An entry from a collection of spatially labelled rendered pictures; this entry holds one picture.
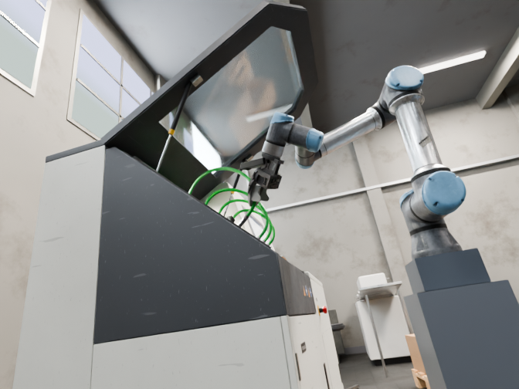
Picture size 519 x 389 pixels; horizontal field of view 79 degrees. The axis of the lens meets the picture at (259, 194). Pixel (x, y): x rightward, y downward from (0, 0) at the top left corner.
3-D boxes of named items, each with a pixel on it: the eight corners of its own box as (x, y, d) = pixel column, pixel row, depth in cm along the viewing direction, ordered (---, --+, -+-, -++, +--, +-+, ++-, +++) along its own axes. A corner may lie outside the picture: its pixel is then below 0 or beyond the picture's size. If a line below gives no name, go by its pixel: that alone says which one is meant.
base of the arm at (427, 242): (455, 257, 108) (444, 229, 112) (470, 248, 94) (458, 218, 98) (409, 265, 111) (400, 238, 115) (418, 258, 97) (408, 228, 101)
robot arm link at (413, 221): (438, 230, 112) (425, 195, 117) (455, 219, 99) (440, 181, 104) (404, 235, 112) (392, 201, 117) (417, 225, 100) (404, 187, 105)
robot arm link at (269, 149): (260, 140, 113) (274, 142, 119) (257, 151, 114) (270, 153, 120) (276, 146, 108) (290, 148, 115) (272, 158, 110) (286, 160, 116)
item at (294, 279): (290, 315, 82) (279, 255, 88) (273, 317, 83) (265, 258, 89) (315, 312, 138) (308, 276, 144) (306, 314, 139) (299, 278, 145)
